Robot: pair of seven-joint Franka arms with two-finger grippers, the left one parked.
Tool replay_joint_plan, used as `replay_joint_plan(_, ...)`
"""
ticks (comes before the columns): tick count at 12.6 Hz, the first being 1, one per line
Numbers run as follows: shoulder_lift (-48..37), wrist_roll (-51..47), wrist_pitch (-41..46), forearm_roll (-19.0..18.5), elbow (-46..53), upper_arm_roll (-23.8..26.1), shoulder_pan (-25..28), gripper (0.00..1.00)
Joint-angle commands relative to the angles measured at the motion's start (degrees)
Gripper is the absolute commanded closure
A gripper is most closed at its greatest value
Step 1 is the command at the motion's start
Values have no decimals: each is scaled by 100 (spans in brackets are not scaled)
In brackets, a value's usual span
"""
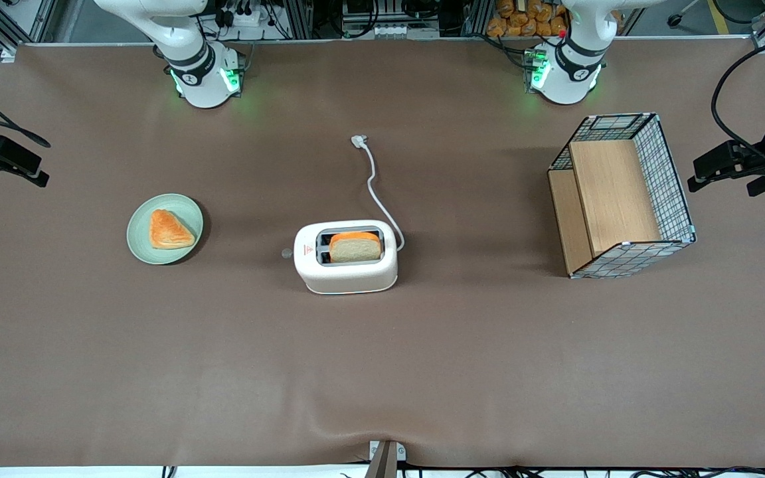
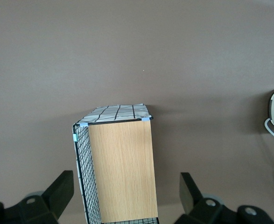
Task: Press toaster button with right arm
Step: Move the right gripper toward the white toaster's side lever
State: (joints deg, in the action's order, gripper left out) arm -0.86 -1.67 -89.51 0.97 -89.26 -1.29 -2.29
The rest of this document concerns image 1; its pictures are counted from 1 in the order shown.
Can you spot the bag of orange pastries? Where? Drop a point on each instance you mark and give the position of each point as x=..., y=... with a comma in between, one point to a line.
x=528, y=20

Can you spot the toast bread slice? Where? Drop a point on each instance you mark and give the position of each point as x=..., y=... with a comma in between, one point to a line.
x=354, y=249

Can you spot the wooden step shelf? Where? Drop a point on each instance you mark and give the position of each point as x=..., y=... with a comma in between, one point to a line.
x=611, y=196

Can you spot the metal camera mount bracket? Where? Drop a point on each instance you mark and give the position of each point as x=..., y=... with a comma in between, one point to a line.
x=386, y=458

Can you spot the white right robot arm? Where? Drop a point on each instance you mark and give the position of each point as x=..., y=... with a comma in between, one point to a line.
x=202, y=79

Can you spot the light green round plate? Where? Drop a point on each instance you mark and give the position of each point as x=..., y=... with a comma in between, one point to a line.
x=140, y=239

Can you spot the orange triangular pastry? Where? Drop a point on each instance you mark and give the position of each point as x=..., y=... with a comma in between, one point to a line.
x=169, y=231

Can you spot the white power strip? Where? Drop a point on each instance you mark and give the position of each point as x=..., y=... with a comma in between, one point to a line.
x=243, y=14

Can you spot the white two-slot toaster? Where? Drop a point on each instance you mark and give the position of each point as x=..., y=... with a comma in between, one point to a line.
x=349, y=277

